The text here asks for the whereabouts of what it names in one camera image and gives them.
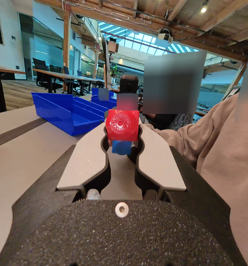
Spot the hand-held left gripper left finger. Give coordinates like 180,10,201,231
56,124,112,191

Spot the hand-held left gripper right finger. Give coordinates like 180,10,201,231
134,124,187,193

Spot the blue two-stud building block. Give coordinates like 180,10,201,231
111,140,133,155

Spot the red toy building block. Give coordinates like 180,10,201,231
105,109,140,142

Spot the blue plastic storage bin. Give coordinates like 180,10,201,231
31,92,108,136
92,87,116,96
91,94,117,109

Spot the person's right forearm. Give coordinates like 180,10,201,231
141,92,248,173

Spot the white ceiling device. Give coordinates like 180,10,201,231
157,29,174,41

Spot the wooden office desk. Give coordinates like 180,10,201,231
32,69,99,95
0,65,26,113

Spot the person's beige sweater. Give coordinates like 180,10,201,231
195,123,248,266

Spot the black office chair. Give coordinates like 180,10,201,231
33,58,63,92

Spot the wooden post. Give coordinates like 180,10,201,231
62,5,72,70

